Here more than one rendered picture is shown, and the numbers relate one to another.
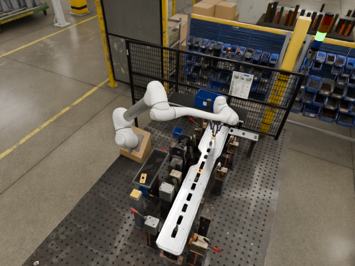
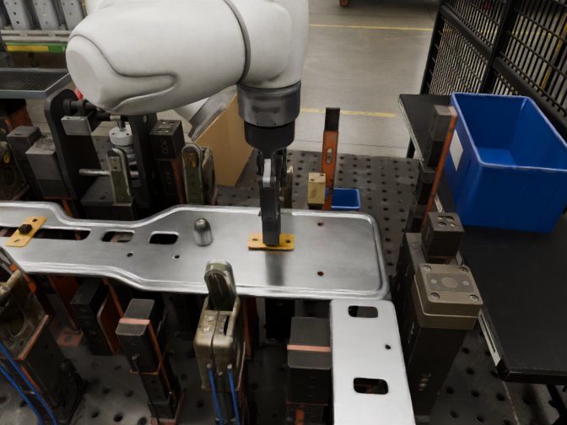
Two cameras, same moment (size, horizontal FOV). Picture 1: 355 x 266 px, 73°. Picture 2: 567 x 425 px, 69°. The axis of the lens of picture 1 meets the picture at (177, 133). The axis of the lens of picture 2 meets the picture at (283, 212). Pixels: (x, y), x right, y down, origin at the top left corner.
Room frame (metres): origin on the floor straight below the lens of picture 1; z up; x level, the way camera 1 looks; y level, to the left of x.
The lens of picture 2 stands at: (1.60, -0.90, 1.51)
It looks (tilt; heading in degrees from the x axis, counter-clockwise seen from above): 38 degrees down; 74
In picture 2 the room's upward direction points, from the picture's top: straight up
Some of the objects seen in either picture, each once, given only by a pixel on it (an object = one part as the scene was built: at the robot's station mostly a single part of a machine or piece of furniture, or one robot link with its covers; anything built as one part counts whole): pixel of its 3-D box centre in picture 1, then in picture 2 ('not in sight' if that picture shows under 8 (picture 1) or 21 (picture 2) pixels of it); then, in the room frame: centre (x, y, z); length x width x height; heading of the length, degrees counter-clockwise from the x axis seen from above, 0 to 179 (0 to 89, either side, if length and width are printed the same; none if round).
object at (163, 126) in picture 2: not in sight; (180, 205); (1.58, -0.08, 0.91); 0.07 x 0.05 x 0.42; 70
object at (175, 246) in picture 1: (199, 173); (15, 235); (1.27, -0.20, 1.00); 1.38 x 0.22 x 0.02; 160
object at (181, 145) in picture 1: (181, 160); (125, 194); (1.45, -0.05, 0.94); 0.18 x 0.13 x 0.49; 160
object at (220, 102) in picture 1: (220, 105); (259, 17); (1.72, -0.37, 1.39); 0.13 x 0.11 x 0.16; 29
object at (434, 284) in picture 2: (230, 131); (423, 352); (1.94, -0.58, 0.88); 0.08 x 0.08 x 0.36; 70
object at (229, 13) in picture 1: (215, 25); not in sight; (6.31, -0.85, 0.52); 1.20 x 0.80 x 1.05; 153
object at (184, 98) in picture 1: (206, 106); (482, 183); (2.21, -0.32, 1.02); 0.90 x 0.22 x 0.03; 70
